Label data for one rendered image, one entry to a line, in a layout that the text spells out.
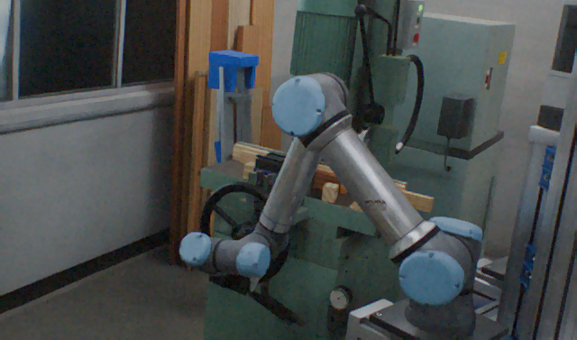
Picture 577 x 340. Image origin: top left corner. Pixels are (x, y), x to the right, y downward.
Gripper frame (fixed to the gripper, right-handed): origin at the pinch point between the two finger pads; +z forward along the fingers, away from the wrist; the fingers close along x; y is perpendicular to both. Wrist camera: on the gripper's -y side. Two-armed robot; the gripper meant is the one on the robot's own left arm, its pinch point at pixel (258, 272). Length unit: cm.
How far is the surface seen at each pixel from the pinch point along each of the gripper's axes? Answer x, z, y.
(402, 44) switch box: 6, 28, -85
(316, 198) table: 2.6, 13.4, -26.1
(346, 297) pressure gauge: 18.8, 18.8, -2.8
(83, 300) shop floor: -126, 98, 29
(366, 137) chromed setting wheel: 4, 29, -52
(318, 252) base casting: 5.8, 20.5, -12.3
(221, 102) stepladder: -79, 69, -66
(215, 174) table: -32.6, 13.2, -24.9
